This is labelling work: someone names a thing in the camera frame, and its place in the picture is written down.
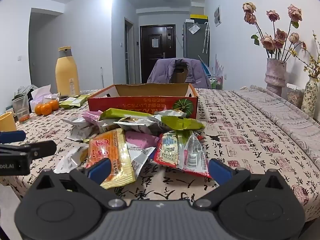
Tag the floral slim vase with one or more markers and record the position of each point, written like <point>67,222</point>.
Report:
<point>310,97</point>

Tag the white folded umbrella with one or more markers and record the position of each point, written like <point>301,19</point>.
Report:
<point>206,38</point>

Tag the red cardboard box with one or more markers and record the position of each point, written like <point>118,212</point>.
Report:
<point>140,103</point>

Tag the yellow cup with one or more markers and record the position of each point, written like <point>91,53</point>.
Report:
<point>7,122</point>

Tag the folded patterned cloth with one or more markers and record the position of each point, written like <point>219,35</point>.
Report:
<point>282,115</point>

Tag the yellow flower branches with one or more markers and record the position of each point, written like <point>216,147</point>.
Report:
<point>313,67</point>

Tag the dark entrance door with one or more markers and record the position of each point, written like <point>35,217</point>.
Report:
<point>156,55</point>

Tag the yellow black box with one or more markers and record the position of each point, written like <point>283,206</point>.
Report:
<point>199,17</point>

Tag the yellow insulated bottle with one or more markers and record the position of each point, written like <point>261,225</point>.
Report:
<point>66,72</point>

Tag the heap of grey clothes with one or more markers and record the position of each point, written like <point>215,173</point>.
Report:
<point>23,91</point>

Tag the grey refrigerator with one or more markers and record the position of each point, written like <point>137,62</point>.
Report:
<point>193,45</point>

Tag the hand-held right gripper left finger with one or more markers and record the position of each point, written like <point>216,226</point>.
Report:
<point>100,170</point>

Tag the green white snack bar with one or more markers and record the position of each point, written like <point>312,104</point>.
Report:
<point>65,104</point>
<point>78,101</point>

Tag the clear bag with papers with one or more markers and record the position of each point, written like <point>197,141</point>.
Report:
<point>193,29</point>

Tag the pink textured vase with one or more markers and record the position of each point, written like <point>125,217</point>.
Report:
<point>275,75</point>

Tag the pale plastic bag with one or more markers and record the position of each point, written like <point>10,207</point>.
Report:
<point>41,92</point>

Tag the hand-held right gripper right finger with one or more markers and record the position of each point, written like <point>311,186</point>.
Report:
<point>220,171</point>

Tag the clear storage jar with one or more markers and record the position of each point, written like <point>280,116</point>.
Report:
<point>295,96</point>

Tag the dried pink roses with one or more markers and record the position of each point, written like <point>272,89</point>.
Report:
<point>278,36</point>

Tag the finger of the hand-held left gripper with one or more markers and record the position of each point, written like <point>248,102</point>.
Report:
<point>12,136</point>
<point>37,148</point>

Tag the clear plastic cup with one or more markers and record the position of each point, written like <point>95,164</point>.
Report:
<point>21,110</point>

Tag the purple padded jacket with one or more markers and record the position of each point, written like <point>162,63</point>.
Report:
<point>162,72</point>

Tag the white paper notice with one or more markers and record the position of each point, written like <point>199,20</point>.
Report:
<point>155,43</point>

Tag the wooden chair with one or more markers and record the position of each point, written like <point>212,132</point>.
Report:
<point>179,76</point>

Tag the pile of mixed snack packets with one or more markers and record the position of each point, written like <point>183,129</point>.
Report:
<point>110,150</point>

